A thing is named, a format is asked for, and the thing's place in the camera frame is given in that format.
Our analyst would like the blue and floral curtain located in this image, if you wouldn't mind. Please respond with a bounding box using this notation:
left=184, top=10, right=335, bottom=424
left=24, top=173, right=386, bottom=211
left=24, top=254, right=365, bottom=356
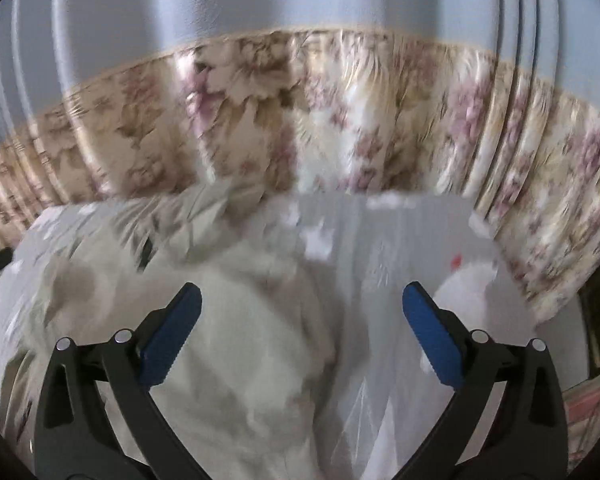
left=0, top=0, right=600, bottom=326

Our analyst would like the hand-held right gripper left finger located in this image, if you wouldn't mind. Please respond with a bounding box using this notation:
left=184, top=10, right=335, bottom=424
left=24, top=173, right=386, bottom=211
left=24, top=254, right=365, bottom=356
left=34, top=282, right=211, bottom=480

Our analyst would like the cream garment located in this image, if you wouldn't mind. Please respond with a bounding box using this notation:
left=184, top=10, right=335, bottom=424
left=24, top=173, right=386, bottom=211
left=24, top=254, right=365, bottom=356
left=0, top=180, right=345, bottom=480

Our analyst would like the pink striped cloth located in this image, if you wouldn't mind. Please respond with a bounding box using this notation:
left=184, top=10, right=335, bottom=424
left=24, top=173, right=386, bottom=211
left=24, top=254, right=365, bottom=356
left=562, top=372, right=600, bottom=471

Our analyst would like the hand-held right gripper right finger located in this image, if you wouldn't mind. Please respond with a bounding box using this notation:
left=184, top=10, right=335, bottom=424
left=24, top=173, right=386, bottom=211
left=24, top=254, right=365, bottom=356
left=392, top=281, right=569, bottom=480

